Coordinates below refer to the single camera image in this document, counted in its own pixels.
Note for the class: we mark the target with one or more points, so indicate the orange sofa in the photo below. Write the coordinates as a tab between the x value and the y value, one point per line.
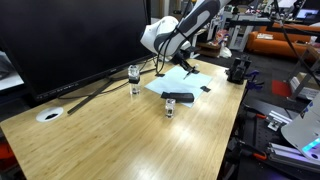
283	41

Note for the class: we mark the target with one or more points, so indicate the black monitor stand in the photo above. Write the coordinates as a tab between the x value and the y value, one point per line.
100	88

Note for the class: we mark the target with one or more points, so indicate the purple spring clamp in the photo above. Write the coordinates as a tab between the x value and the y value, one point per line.
255	81

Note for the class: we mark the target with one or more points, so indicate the tall clear shaker black band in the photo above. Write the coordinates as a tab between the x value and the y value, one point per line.
134	80

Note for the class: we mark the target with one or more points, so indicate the blank white paper sheet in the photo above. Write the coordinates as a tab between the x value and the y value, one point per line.
173	83

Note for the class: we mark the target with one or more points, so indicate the black tape piece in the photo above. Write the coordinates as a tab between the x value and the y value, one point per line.
205	89
159	75
196	71
164	95

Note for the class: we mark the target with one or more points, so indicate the black table clamp mount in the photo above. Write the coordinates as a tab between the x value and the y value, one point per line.
238	70

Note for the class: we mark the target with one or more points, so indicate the aluminium corner bracket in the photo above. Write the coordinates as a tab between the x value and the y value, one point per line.
278	120

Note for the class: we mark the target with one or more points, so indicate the black perforated breadboard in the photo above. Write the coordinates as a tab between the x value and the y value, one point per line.
256	136

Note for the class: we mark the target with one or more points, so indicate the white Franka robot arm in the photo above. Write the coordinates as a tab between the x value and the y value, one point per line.
186	23

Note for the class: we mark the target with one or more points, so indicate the aluminium extrusion rail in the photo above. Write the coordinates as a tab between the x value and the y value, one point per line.
290	155

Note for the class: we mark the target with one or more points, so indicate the large black monitor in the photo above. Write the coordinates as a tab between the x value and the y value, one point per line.
73	43

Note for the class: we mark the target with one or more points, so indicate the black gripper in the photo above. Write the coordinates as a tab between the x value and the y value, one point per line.
180	57

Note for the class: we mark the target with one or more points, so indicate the black whiteboard eraser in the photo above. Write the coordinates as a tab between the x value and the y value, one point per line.
181	97

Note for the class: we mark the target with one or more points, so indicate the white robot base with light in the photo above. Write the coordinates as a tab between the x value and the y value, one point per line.
303	133

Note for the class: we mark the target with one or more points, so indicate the red floor mat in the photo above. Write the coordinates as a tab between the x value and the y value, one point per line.
281	88

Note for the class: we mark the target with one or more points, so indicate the small clear shaker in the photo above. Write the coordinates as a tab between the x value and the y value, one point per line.
170	108

